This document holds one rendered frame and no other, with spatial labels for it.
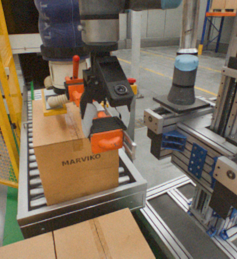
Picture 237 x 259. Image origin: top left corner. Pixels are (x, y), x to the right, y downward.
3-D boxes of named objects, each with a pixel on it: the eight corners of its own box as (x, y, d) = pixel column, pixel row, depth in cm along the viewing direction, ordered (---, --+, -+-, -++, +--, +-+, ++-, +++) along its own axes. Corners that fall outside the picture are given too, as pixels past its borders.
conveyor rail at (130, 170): (70, 92, 318) (69, 80, 309) (74, 92, 320) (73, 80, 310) (136, 205, 130) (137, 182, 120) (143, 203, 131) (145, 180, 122)
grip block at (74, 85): (64, 94, 83) (63, 80, 80) (89, 91, 86) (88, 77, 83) (67, 102, 76) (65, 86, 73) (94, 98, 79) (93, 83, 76)
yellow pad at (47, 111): (41, 92, 116) (39, 83, 113) (59, 90, 119) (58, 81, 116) (43, 117, 88) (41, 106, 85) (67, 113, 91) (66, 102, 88)
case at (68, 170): (42, 149, 158) (32, 100, 139) (93, 140, 171) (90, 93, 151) (48, 209, 109) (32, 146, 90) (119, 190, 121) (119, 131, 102)
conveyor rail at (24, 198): (25, 98, 297) (22, 85, 288) (29, 97, 299) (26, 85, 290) (26, 240, 109) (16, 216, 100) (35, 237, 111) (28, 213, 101)
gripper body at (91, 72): (112, 90, 53) (111, 39, 47) (124, 102, 46) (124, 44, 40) (83, 93, 51) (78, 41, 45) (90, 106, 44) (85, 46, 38)
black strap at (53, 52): (40, 51, 101) (39, 42, 99) (87, 48, 108) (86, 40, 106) (42, 59, 83) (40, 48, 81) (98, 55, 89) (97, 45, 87)
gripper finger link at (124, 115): (128, 117, 56) (115, 88, 51) (137, 127, 52) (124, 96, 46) (118, 123, 56) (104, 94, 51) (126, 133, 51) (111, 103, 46)
